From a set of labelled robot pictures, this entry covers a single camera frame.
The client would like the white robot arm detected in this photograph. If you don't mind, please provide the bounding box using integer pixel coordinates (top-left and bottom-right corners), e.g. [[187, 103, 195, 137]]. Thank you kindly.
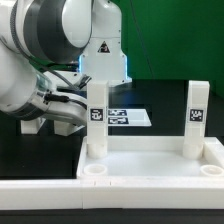
[[0, 0, 127, 126]]

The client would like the white right guide block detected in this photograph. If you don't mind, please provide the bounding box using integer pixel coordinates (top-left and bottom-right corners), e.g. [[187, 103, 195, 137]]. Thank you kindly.
[[204, 137, 224, 168]]

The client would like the white desk top tray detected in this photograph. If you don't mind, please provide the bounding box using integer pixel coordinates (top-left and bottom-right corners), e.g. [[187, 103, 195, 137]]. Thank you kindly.
[[76, 136, 224, 179]]

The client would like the braided grey gripper cable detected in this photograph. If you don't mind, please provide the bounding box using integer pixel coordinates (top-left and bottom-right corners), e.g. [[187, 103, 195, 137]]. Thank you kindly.
[[29, 56, 93, 104]]

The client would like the white front guide rail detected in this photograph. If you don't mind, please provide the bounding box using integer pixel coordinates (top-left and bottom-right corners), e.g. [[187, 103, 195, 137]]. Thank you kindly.
[[0, 178, 224, 210]]

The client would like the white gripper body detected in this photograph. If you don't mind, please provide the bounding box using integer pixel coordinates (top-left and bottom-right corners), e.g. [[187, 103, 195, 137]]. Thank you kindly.
[[41, 89, 88, 128]]

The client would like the fiducial marker sheet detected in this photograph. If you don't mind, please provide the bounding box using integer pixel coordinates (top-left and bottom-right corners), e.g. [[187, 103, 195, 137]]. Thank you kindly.
[[108, 108, 151, 127]]

